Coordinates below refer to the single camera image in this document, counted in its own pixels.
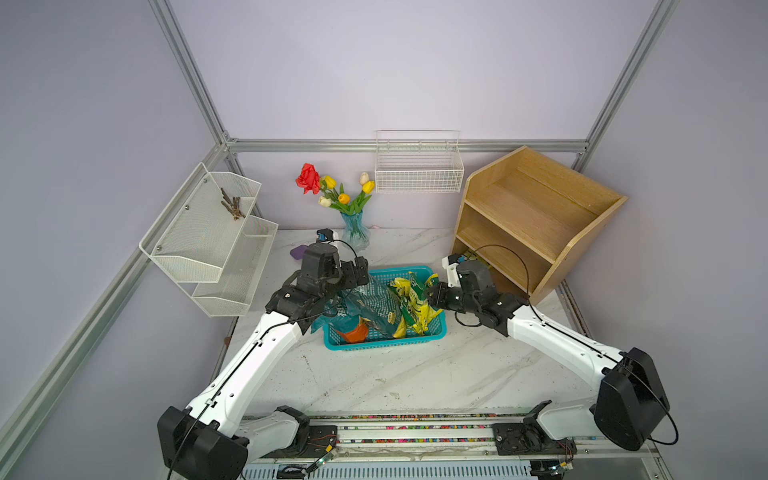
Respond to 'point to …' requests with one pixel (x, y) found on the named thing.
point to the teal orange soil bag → (352, 328)
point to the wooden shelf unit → (524, 216)
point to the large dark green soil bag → (376, 302)
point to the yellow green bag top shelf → (403, 287)
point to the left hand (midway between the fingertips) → (352, 263)
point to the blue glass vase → (355, 234)
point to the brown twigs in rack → (234, 208)
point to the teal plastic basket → (335, 342)
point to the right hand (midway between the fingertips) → (424, 297)
